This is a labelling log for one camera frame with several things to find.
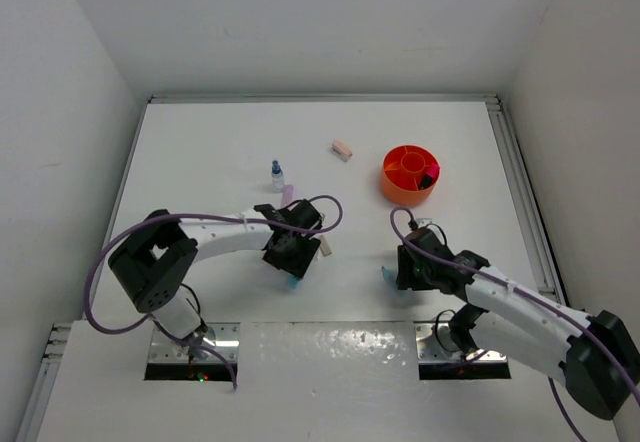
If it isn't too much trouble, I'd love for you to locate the pink mini stapler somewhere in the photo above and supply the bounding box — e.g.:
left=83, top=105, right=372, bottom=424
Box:
left=330, top=140, right=352, bottom=162

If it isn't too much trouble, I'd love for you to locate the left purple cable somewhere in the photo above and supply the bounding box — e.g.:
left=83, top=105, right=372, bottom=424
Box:
left=83, top=194, right=345, bottom=392

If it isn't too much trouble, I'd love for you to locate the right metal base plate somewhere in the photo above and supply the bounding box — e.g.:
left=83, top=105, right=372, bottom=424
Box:
left=414, top=320, right=508, bottom=365

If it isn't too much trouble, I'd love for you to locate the grey rectangular eraser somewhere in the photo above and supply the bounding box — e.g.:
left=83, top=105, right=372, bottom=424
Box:
left=319, top=236, right=332, bottom=257

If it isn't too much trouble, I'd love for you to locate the metal base plate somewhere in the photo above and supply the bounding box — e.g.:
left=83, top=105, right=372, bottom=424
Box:
left=148, top=322, right=241, bottom=364
left=414, top=320, right=508, bottom=365

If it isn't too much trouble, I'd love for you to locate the light pink highlighter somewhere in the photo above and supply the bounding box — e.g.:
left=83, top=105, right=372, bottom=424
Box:
left=281, top=184, right=295, bottom=208

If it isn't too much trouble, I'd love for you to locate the orange round divided container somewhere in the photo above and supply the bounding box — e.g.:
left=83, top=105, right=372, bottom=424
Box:
left=380, top=145, right=440, bottom=207

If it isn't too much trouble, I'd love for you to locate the light blue marker cap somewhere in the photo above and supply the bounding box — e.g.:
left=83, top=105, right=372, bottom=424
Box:
left=287, top=276, right=301, bottom=290

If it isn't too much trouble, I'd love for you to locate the small blue-capped clear bottle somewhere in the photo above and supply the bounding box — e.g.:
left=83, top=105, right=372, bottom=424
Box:
left=271, top=160, right=285, bottom=192

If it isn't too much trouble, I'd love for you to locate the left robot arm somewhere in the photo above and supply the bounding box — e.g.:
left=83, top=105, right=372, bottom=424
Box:
left=108, top=200, right=323, bottom=347

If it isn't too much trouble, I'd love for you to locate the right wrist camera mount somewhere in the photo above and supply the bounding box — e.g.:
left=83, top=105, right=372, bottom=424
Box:
left=409, top=218, right=433, bottom=230

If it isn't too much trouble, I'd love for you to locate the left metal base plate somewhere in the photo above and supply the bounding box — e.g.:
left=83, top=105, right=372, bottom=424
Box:
left=148, top=322, right=241, bottom=364

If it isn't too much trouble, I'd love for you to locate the pink highlighter marker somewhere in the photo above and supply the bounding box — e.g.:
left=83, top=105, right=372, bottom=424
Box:
left=418, top=163, right=440, bottom=190

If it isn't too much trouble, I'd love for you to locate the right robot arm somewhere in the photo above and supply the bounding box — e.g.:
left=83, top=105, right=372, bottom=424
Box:
left=396, top=227, right=639, bottom=420

